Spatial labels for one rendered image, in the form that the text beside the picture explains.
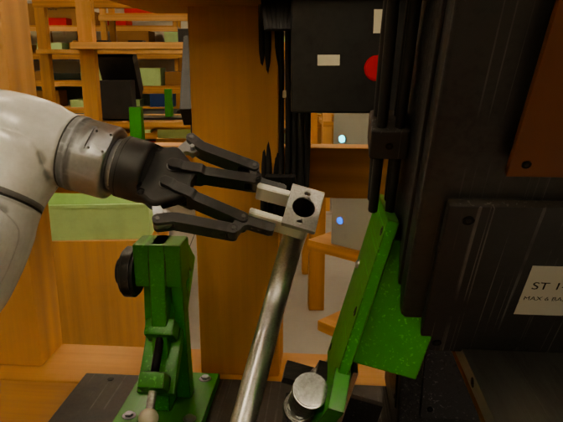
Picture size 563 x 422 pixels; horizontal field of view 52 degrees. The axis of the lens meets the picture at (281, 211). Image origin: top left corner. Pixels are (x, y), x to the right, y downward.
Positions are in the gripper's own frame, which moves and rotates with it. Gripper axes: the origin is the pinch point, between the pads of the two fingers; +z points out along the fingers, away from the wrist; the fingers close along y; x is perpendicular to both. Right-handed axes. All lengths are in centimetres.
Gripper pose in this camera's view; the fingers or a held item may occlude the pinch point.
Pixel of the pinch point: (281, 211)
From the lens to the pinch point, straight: 68.8
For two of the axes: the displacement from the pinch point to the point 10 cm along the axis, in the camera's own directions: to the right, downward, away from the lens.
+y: 2.5, -8.4, 4.8
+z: 9.6, 2.7, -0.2
